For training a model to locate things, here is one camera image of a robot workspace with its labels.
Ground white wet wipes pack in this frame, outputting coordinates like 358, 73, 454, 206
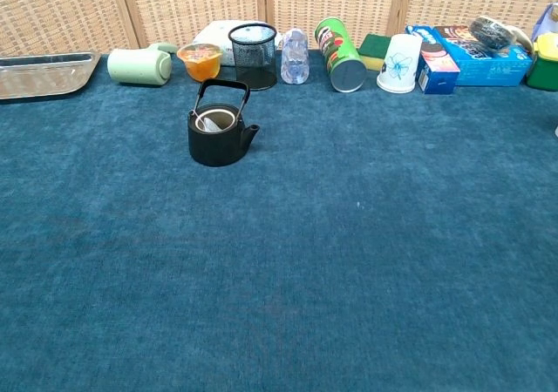
192, 20, 284, 67

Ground black mesh pen holder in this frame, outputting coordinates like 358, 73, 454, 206
228, 23, 279, 91

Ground pink blue cookie box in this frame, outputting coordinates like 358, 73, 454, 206
405, 24, 461, 96

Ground blue carpet table cover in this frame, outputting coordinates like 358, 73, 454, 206
0, 50, 558, 392

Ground stainless steel tray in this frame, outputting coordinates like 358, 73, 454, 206
0, 51, 102, 101

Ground pale green lint roller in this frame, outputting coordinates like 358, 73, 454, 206
106, 42, 179, 87

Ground yellow lidded green container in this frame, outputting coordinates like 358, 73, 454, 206
526, 33, 558, 91

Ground green yellow sponge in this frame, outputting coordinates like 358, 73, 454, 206
356, 33, 392, 71

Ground orange jelly cup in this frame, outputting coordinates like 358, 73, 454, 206
176, 43, 224, 83

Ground green chips can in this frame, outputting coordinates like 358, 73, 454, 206
315, 17, 368, 93

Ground large blue cookie box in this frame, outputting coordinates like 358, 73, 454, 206
435, 34, 534, 88

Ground white paper cup blue flower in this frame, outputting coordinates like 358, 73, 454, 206
376, 33, 424, 95

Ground brown chocolate cookie box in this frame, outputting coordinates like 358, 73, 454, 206
433, 24, 480, 41

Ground clear plastic water bottle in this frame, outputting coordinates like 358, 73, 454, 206
280, 27, 311, 85

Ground pyramid tea bag with string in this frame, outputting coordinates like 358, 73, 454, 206
191, 109, 230, 133

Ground black cast iron teapot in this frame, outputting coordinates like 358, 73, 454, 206
187, 78, 262, 168

